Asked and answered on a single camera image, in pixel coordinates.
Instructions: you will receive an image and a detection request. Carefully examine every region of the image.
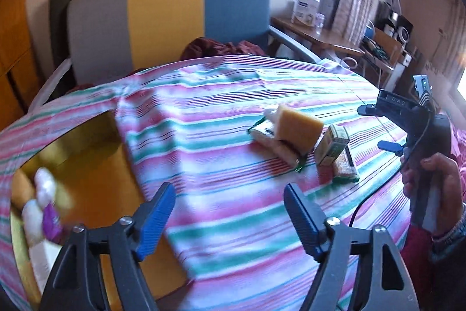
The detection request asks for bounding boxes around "person's red clothing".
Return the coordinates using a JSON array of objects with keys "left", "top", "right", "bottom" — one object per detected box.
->
[{"left": 398, "top": 224, "right": 437, "bottom": 311}]

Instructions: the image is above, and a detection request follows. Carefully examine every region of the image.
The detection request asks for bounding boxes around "white carton box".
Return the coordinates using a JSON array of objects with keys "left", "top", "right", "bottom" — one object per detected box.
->
[{"left": 27, "top": 240, "right": 62, "bottom": 293}]

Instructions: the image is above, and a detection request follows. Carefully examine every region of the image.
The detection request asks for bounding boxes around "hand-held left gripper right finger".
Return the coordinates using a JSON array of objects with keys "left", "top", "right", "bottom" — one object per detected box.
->
[{"left": 284, "top": 183, "right": 421, "bottom": 311}]

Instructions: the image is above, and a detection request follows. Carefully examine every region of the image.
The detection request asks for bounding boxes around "wooden side table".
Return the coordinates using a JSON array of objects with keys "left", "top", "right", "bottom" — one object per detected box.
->
[{"left": 271, "top": 16, "right": 365, "bottom": 58}]

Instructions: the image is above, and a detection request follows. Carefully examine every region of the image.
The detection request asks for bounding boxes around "grey yellow blue chair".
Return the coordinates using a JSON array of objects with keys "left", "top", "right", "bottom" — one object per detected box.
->
[{"left": 66, "top": 0, "right": 321, "bottom": 86}]

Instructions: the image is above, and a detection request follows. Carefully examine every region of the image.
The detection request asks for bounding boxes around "black stereo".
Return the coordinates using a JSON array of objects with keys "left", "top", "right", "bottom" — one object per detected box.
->
[{"left": 379, "top": 0, "right": 414, "bottom": 42}]

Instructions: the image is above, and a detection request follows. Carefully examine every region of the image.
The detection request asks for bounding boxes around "black rolled mat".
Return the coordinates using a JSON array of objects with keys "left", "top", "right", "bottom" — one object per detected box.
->
[{"left": 49, "top": 0, "right": 75, "bottom": 64}]

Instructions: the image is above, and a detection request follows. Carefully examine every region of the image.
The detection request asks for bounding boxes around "white appliance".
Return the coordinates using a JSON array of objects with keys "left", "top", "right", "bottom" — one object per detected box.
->
[{"left": 397, "top": 54, "right": 412, "bottom": 78}]

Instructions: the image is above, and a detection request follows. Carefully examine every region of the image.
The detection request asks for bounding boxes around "small purple packet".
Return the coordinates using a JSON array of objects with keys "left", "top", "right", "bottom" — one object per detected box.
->
[{"left": 42, "top": 205, "right": 62, "bottom": 244}]

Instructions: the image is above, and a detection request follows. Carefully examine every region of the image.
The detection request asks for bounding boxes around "person's right hand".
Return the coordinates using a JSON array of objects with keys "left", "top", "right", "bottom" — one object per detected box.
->
[{"left": 400, "top": 154, "right": 465, "bottom": 235}]

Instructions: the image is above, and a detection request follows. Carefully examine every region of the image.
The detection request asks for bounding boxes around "gold tin box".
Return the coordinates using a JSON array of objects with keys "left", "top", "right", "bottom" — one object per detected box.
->
[{"left": 9, "top": 110, "right": 193, "bottom": 311}]

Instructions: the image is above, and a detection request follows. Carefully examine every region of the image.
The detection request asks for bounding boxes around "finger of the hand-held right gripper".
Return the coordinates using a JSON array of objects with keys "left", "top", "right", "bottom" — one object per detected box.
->
[
  {"left": 377, "top": 140, "right": 406, "bottom": 156},
  {"left": 357, "top": 103, "right": 381, "bottom": 117}
]

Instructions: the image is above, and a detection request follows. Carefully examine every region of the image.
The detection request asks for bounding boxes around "beige medicine box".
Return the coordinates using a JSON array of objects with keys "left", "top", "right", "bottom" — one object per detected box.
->
[{"left": 315, "top": 124, "right": 350, "bottom": 166}]

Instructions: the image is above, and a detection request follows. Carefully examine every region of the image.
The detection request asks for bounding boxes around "large yellow sponge block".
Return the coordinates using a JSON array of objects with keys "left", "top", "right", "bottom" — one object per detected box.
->
[{"left": 275, "top": 105, "right": 324, "bottom": 155}]

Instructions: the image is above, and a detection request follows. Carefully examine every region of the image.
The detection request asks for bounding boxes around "striped tablecloth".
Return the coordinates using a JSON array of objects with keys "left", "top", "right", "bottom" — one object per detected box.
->
[{"left": 0, "top": 54, "right": 419, "bottom": 311}]

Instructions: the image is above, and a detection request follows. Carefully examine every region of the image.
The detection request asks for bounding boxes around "wooden wardrobe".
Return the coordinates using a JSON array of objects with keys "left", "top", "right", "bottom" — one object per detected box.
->
[{"left": 0, "top": 0, "right": 40, "bottom": 122}]

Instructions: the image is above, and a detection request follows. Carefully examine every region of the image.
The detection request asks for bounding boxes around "white carton with blue print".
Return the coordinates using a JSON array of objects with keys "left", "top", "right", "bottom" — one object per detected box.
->
[{"left": 290, "top": 0, "right": 320, "bottom": 25}]

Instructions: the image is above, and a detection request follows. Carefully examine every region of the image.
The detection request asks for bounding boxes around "wooden desk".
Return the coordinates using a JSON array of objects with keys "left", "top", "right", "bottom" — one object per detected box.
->
[{"left": 360, "top": 27, "right": 416, "bottom": 86}]

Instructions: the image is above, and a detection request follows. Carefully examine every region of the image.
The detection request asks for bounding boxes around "yellow sponge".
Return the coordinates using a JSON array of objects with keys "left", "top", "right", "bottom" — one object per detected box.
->
[{"left": 11, "top": 171, "right": 33, "bottom": 213}]

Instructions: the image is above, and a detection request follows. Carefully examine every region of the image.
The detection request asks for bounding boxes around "dark red cloth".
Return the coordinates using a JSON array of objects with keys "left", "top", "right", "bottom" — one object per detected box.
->
[{"left": 181, "top": 37, "right": 268, "bottom": 60}]

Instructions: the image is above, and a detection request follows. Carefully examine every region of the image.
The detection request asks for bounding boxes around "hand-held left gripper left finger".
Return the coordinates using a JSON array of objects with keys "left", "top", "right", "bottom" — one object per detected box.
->
[{"left": 38, "top": 182, "right": 176, "bottom": 311}]

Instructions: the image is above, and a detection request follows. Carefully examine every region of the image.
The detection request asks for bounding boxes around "person's right forearm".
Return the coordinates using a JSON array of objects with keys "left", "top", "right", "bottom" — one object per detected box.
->
[{"left": 430, "top": 203, "right": 466, "bottom": 262}]

